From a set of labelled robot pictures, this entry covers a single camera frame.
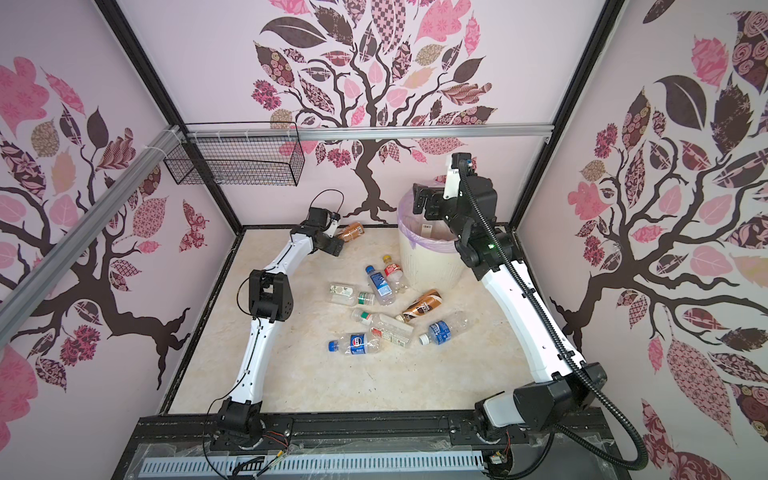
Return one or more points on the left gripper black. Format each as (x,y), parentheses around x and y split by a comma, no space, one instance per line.
(332,246)

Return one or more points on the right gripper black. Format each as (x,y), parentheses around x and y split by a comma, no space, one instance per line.
(435,199)

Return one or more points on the small clear bottle green cap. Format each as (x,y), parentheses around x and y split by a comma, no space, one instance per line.
(348,295)

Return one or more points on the blue label white cap bottle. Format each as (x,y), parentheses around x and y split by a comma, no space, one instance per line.
(446,329)

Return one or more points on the pepsi bottle blue cap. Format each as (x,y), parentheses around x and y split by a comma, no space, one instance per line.
(361,343)

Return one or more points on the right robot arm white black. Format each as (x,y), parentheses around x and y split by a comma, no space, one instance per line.
(563,383)

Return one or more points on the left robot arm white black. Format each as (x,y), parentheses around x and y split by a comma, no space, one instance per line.
(270,305)

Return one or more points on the white bin with purple liner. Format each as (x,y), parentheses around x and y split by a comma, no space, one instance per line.
(426,250)

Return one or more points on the red label yellow cap bottle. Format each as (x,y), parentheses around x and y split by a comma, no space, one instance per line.
(394,275)

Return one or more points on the brown gold coffee bottle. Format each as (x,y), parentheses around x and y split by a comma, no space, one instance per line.
(426,303)

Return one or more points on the clear bottle blue label cap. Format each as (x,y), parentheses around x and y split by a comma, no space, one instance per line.
(381,288)

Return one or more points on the black wire basket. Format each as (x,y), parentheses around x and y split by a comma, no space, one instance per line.
(260,153)

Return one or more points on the aluminium rail back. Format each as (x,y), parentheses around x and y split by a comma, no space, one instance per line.
(372,132)

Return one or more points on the aluminium rail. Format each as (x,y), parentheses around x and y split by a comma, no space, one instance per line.
(24,299)
(372,132)

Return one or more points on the white slotted cable duct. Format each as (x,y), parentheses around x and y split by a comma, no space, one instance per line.
(310,465)

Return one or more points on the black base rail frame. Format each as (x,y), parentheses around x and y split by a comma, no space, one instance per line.
(578,448)

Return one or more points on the aluminium rail left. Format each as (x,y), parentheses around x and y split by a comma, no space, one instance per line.
(24,299)

